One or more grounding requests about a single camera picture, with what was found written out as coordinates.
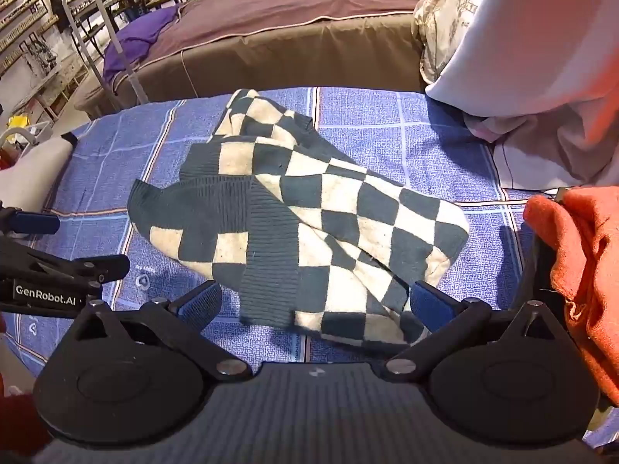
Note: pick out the orange red garment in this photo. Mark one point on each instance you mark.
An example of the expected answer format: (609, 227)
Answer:
(582, 229)

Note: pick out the floral cream duvet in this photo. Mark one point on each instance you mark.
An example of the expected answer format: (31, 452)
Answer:
(441, 27)

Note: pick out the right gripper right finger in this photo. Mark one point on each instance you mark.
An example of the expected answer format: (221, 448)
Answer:
(450, 322)

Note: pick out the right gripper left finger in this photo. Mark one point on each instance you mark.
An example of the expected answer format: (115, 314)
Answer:
(178, 324)

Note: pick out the green cream checkered sweater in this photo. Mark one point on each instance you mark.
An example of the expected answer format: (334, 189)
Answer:
(308, 238)

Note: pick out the white grey pillow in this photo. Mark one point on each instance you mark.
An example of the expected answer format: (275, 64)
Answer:
(538, 80)

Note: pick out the wall display shelves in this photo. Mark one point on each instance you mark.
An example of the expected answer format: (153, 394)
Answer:
(40, 63)

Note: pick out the brown pink bed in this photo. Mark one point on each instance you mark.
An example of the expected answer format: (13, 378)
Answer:
(218, 46)

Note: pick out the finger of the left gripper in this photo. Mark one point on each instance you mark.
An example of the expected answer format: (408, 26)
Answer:
(100, 270)
(15, 221)

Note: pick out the purple cloth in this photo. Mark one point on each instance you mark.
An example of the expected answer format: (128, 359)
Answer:
(136, 39)

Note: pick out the blue plaid bed sheet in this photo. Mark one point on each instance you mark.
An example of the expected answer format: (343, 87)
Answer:
(401, 135)

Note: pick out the white bolster pillow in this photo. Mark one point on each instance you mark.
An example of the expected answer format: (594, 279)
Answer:
(28, 184)

